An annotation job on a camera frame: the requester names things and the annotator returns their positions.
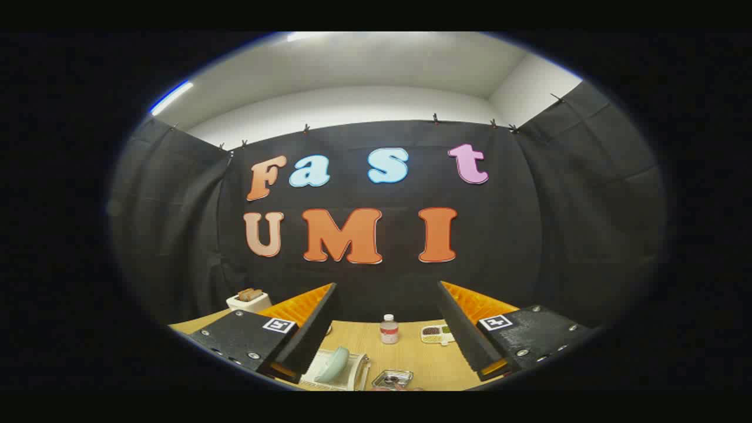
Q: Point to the brown toast slice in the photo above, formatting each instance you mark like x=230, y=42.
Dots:
x=249, y=294

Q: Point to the white divided dish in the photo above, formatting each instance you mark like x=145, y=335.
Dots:
x=443, y=339

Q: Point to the white toaster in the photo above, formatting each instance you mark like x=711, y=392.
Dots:
x=249, y=305

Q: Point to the small metal basket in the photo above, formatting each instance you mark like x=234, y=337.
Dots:
x=405, y=376

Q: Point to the brown beans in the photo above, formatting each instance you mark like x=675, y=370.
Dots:
x=432, y=331

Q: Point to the clear bottle with red label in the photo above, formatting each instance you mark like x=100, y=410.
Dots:
x=389, y=332

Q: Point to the light green plate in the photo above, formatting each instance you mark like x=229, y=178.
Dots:
x=335, y=361

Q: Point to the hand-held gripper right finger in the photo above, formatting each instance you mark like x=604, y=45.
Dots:
x=464, y=338

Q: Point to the ceiling light strip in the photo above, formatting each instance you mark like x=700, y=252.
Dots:
x=171, y=97
x=305, y=36

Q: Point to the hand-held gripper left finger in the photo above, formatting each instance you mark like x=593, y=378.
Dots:
x=314, y=335

